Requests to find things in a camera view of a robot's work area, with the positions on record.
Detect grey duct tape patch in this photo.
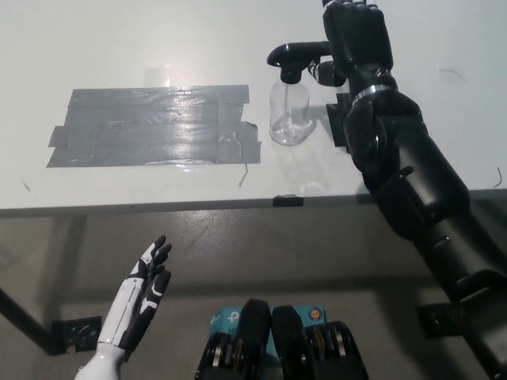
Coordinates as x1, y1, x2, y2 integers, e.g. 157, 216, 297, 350
45, 84, 262, 169

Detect teal cardboard box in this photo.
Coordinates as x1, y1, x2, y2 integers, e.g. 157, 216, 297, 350
208, 305, 330, 362

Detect small black tape strip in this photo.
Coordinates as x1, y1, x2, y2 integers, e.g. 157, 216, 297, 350
272, 193, 305, 208

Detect black right hand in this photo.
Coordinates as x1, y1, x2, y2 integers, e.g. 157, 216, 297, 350
307, 0, 398, 100

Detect black spray trigger lid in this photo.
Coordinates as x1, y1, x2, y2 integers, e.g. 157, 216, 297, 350
266, 40, 334, 85

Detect white and black left hand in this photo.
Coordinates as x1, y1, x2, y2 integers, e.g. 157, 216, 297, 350
97, 235, 173, 363

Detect black robot torso blocks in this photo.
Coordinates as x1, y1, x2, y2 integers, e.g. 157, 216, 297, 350
193, 298, 369, 380

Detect black table leg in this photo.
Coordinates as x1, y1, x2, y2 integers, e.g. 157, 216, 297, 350
0, 287, 55, 353

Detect clear plastic bottle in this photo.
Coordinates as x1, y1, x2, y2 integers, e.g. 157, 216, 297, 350
269, 78, 316, 148

